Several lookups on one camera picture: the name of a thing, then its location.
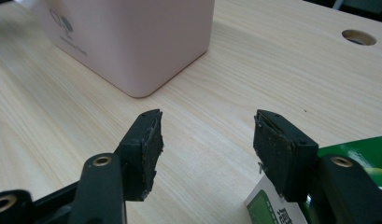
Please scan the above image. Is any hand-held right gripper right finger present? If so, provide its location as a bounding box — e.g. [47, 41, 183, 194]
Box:
[252, 109, 319, 203]

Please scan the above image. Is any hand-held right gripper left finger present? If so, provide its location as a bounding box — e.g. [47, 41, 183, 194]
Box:
[115, 108, 164, 202]

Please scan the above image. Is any green and white carton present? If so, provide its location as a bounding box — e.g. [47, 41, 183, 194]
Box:
[245, 134, 382, 224]

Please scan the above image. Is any pink storage box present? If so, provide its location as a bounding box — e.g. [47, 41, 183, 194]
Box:
[14, 0, 216, 99]

